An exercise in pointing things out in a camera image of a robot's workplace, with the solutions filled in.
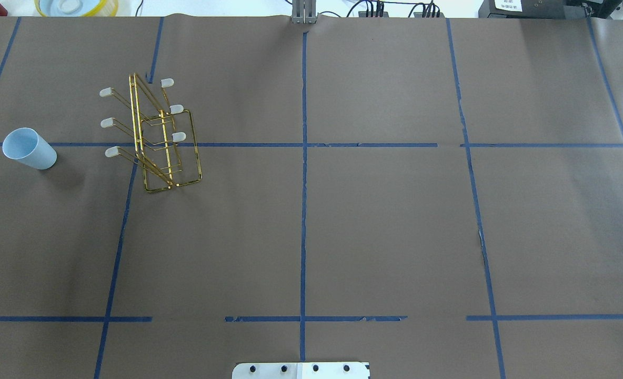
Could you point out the light blue plastic cup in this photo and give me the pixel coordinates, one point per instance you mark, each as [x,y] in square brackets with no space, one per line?
[26,146]

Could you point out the black connector hub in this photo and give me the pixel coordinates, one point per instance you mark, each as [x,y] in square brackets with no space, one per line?
[372,10]
[426,10]

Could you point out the black box with label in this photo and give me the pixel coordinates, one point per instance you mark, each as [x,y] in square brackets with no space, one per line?
[531,10]

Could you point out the gold wire cup holder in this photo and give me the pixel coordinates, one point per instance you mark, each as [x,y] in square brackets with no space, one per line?
[163,133]

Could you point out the aluminium frame post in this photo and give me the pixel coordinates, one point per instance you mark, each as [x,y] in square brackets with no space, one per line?
[304,11]

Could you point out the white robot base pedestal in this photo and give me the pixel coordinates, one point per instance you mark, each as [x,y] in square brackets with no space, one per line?
[302,370]

